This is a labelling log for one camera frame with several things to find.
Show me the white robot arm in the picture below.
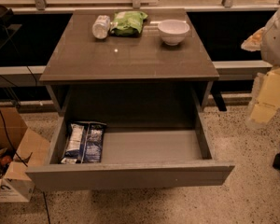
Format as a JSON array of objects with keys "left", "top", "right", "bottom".
[{"left": 241, "top": 8, "right": 280, "bottom": 127}]

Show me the open cardboard box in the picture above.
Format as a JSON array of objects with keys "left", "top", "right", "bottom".
[{"left": 0, "top": 107, "right": 49, "bottom": 203}]

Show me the blue chip bag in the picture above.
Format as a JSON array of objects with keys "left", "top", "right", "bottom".
[{"left": 61, "top": 121, "right": 106, "bottom": 164}]

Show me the grey cabinet counter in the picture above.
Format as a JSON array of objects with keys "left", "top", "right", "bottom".
[{"left": 40, "top": 8, "right": 218, "bottom": 108}]

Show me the white ceramic bowl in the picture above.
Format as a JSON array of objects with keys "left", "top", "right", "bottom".
[{"left": 158, "top": 20, "right": 190, "bottom": 46}]

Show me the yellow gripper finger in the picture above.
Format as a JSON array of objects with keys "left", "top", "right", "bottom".
[
  {"left": 249, "top": 67, "right": 280, "bottom": 124},
  {"left": 241, "top": 27, "right": 265, "bottom": 51}
]

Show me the green chip bag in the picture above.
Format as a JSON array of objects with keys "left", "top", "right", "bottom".
[{"left": 110, "top": 11, "right": 148, "bottom": 36}]

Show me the open grey top drawer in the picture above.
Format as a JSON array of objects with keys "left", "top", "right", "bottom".
[{"left": 26, "top": 114, "right": 234, "bottom": 191}]

